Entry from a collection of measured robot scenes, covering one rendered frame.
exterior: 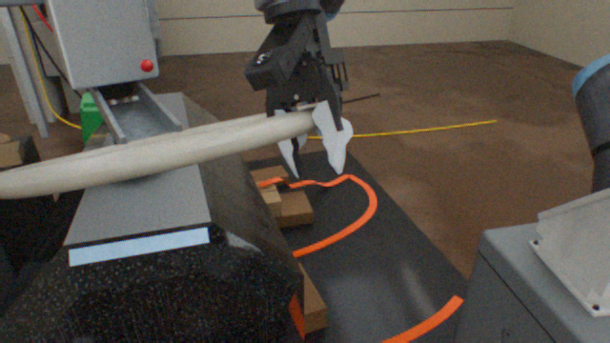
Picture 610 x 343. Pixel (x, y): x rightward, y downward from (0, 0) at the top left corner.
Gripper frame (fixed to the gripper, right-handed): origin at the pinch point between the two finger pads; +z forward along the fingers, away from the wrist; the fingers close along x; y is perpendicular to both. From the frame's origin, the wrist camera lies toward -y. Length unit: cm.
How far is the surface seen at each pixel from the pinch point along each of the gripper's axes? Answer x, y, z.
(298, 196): 114, 162, 49
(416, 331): 33, 110, 96
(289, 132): -0.8, -5.1, -5.3
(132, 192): 78, 28, 8
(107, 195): 83, 23, 7
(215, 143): 2.6, -13.4, -6.1
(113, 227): 70, 15, 13
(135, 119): 59, 21, -12
